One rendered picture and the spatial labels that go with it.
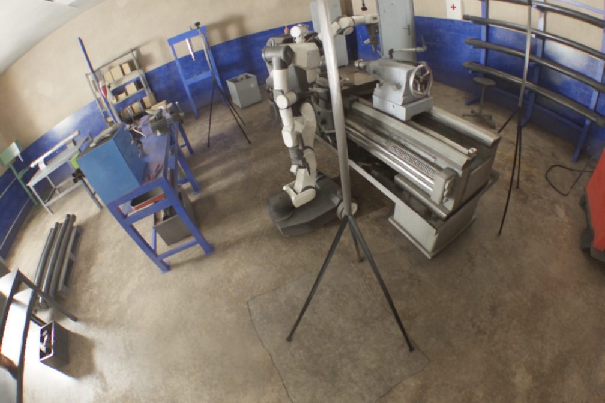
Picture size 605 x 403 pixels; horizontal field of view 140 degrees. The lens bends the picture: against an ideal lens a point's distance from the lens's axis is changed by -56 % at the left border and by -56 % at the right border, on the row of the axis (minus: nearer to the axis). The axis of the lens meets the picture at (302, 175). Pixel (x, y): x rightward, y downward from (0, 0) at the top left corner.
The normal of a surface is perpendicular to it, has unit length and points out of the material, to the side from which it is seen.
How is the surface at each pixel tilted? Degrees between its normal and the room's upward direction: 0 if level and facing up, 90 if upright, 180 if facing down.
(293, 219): 0
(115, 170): 90
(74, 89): 90
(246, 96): 90
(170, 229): 90
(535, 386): 0
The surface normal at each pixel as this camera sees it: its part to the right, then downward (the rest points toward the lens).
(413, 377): -0.18, -0.78
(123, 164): 0.43, 0.49
